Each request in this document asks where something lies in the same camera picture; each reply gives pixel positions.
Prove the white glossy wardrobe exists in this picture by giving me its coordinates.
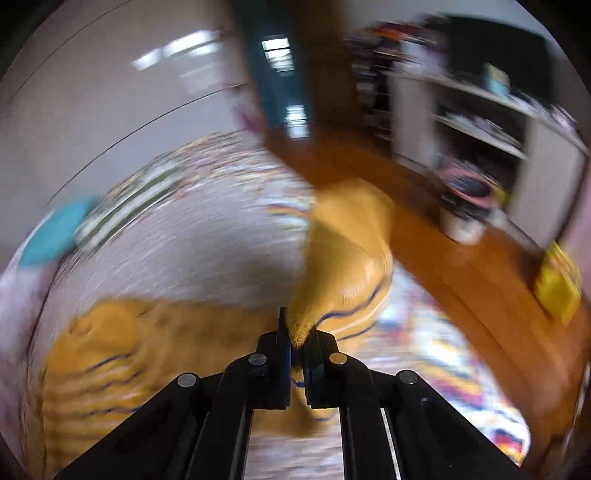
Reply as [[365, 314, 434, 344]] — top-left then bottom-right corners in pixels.
[[1, 1, 256, 260]]

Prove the teal pillow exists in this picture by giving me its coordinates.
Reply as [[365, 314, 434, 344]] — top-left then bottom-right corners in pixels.
[[18, 197, 97, 267]]

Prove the pink floral duvet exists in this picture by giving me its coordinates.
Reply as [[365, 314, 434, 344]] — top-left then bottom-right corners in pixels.
[[0, 261, 59, 451]]

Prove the yellow striped knit sweater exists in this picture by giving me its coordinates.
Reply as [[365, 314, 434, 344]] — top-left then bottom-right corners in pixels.
[[26, 183, 393, 479]]

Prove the brown wooden door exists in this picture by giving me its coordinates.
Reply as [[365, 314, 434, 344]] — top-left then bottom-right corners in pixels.
[[294, 1, 362, 129]]

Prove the white shelf unit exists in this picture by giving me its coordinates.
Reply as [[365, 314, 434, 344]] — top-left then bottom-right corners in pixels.
[[388, 72, 589, 247]]

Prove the beige quilted bedspread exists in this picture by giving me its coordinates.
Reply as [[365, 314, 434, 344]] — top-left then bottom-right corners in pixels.
[[23, 132, 312, 479]]

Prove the olive bolster with white sheep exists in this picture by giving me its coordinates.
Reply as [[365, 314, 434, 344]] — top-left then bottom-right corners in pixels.
[[75, 159, 183, 254]]

